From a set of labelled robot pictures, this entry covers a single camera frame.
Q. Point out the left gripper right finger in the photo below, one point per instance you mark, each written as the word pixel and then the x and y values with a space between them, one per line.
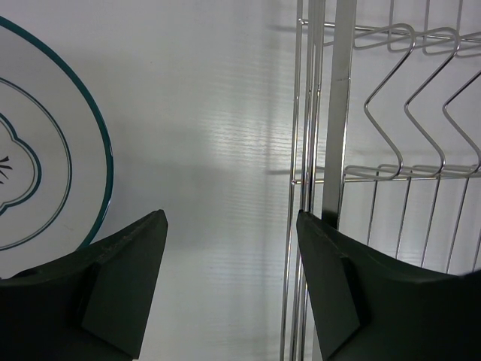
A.
pixel 369 306

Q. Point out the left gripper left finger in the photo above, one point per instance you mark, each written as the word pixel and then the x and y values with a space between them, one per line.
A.
pixel 92 304

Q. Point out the white plate teal rings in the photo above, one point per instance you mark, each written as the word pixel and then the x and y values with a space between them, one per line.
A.
pixel 45 150

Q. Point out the metal wire dish rack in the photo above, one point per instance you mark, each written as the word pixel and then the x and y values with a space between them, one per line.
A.
pixel 386 136

